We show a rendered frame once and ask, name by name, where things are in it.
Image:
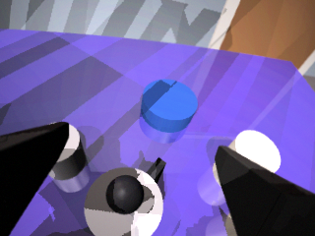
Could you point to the blue short cylinder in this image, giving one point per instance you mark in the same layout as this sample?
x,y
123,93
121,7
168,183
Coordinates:
x,y
168,106

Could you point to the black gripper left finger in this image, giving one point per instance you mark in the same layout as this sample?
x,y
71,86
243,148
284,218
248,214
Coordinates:
x,y
26,158

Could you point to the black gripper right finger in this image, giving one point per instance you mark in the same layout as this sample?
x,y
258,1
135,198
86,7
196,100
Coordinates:
x,y
261,202

